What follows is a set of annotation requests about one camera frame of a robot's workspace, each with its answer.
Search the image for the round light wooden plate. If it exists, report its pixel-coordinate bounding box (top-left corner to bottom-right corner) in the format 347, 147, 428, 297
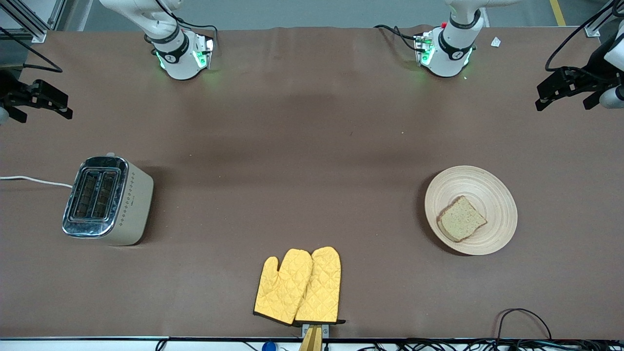
424, 165, 518, 256

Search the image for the slice of bread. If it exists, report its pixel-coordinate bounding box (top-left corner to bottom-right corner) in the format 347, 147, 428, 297
436, 195, 488, 243

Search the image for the cream and chrome toaster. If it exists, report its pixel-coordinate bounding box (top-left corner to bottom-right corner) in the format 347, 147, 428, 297
62, 154, 155, 246

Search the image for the brown table cover cloth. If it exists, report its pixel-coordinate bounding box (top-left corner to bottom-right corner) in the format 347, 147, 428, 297
0, 25, 624, 339

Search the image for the yellow quilted oven mitt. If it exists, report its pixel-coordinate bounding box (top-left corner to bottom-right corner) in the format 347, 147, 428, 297
294, 246, 346, 325
253, 249, 313, 326

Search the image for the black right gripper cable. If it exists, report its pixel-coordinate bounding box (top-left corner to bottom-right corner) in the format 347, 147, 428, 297
0, 27, 63, 74

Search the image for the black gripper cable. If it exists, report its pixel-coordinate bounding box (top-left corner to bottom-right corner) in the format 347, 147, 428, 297
0, 27, 63, 74
545, 0, 624, 74

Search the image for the aluminium frame post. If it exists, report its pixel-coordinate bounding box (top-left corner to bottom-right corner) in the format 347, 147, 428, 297
0, 0, 66, 43
584, 0, 616, 38

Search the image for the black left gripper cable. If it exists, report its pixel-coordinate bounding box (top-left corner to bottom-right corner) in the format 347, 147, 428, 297
545, 0, 624, 74

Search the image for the white toaster power cable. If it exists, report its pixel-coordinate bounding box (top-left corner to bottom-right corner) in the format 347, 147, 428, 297
0, 175, 74, 189

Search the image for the black right arm base cable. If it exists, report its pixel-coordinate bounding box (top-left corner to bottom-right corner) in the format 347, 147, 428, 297
155, 0, 218, 49

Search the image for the black arm base cable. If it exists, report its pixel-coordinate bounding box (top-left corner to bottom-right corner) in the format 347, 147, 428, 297
374, 24, 421, 52
155, 0, 218, 49

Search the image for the black left arm base cable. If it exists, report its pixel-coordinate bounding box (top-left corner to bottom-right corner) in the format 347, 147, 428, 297
374, 24, 421, 52

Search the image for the black looped cable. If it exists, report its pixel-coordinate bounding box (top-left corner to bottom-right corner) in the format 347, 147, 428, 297
496, 308, 553, 341

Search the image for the black cable bundle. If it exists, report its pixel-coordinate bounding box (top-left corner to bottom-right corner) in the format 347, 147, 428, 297
341, 338, 624, 351

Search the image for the wooden stand with grey bracket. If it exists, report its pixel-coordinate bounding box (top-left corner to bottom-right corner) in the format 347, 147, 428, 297
299, 323, 330, 351

